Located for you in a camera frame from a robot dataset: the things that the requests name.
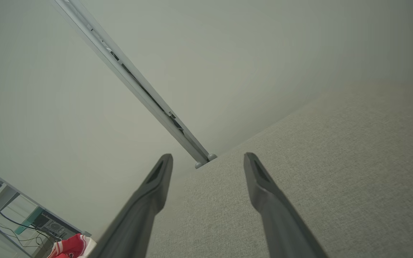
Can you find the teal panel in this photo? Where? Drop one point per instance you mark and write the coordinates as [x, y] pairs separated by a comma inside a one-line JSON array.
[[29, 218]]

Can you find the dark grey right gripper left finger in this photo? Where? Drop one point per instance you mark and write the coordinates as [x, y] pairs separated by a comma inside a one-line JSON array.
[[138, 222]]

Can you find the black computer case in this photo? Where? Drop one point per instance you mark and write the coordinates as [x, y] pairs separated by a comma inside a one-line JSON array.
[[50, 225]]

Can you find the grey metal post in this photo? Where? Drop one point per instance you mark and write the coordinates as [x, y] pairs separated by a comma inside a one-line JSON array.
[[138, 82]]

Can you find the grey metal shelf frame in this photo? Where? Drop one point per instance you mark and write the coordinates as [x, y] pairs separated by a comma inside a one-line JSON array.
[[9, 191]]

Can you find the red white jersey shirt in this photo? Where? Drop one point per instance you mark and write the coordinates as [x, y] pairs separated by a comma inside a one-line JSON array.
[[72, 246]]

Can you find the grey fabric sofa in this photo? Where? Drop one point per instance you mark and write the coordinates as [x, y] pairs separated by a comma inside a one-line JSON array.
[[353, 172]]

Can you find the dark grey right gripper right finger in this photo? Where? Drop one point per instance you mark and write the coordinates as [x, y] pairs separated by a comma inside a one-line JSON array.
[[281, 225]]

